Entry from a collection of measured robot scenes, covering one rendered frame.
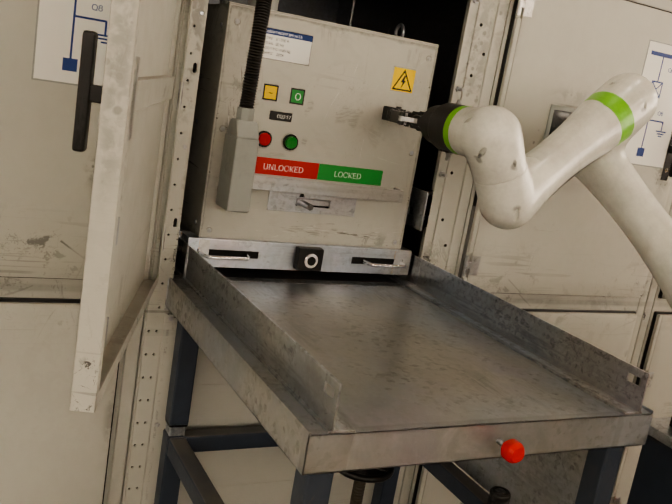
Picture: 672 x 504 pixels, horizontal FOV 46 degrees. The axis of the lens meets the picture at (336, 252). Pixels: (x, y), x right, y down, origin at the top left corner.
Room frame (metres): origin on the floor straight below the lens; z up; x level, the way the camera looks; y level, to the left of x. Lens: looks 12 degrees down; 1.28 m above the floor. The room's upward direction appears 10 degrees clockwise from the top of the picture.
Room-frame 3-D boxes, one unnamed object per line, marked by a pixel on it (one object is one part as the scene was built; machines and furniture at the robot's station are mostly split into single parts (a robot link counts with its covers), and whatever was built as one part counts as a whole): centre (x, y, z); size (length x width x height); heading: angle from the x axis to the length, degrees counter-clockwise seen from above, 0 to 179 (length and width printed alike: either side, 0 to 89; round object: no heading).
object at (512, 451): (1.06, -0.29, 0.82); 0.04 x 0.03 x 0.03; 28
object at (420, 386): (1.37, -0.12, 0.82); 0.68 x 0.62 x 0.06; 28
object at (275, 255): (1.72, 0.07, 0.89); 0.54 x 0.05 x 0.06; 118
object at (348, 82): (1.71, 0.07, 1.15); 0.48 x 0.01 x 0.48; 118
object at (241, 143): (1.55, 0.22, 1.09); 0.08 x 0.05 x 0.17; 28
